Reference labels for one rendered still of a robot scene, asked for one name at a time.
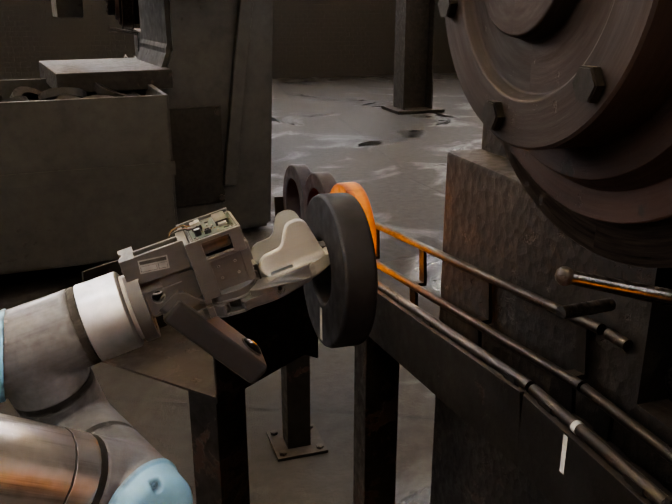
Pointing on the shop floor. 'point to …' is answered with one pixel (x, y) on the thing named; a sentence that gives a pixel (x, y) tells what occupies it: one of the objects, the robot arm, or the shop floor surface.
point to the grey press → (199, 96)
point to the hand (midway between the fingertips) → (335, 252)
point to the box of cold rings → (82, 174)
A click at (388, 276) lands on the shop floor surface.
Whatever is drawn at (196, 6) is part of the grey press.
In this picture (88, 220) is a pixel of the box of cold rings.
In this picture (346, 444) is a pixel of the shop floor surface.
